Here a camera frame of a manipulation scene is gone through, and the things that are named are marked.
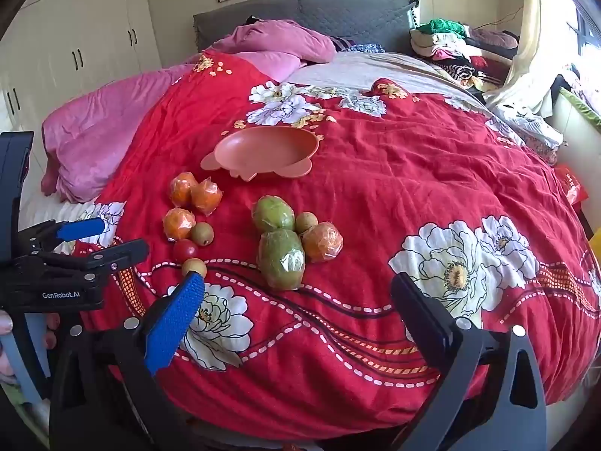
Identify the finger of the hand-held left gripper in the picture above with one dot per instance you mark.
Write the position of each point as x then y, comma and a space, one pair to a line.
122, 253
82, 229

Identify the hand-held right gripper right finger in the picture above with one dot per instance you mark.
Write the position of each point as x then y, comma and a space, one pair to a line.
420, 312

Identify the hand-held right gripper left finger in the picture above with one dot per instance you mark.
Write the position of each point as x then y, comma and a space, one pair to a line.
173, 324

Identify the brown longan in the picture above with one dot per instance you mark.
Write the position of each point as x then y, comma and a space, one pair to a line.
194, 267
306, 222

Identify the red tomato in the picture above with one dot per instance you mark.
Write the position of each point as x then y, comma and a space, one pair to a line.
185, 250

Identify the plastic-wrapped orange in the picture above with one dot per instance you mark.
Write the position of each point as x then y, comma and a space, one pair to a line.
178, 224
181, 189
322, 242
207, 196

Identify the small green lime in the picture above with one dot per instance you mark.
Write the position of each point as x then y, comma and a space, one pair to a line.
203, 234

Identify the plastic-wrapped green fruit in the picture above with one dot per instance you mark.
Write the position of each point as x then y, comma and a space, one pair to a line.
281, 259
273, 213

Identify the pink plastic plate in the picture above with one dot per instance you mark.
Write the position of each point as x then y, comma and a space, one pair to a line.
263, 148

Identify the person's left hand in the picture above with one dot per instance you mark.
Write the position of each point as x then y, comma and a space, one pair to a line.
5, 324

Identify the white mattress sheet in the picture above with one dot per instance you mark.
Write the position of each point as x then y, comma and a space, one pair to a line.
42, 211

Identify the pink blanket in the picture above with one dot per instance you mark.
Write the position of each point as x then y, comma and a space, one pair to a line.
108, 122

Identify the red floral blanket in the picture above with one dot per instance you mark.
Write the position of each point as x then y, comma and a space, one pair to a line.
385, 174

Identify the white wardrobe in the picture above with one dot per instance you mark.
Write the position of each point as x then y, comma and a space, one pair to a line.
70, 33

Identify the red bag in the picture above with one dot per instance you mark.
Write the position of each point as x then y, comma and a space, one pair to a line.
570, 183

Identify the white printed cloth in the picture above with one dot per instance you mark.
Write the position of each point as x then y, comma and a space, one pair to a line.
526, 122

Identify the white low cabinet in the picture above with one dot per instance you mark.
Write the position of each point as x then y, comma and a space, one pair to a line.
575, 145

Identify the beige bed sheet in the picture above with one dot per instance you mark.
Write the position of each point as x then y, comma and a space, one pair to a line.
375, 68

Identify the pile of folded clothes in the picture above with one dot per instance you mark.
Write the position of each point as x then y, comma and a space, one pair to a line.
450, 56

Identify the green striped cloth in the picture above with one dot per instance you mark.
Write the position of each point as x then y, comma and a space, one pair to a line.
584, 105

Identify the black garment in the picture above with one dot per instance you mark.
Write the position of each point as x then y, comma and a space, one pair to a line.
563, 87

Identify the dark patterned pillow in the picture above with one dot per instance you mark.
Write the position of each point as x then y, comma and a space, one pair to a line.
357, 47

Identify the purple cushion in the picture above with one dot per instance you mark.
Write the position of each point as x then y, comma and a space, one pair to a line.
493, 37

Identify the cream curtain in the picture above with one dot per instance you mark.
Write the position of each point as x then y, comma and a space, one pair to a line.
526, 47

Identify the green knitted garment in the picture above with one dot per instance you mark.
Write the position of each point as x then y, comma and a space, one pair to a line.
441, 26

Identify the grey padded headboard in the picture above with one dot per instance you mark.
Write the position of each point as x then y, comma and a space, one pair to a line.
352, 19

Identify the window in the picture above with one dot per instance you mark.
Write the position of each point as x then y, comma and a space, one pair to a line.
589, 28

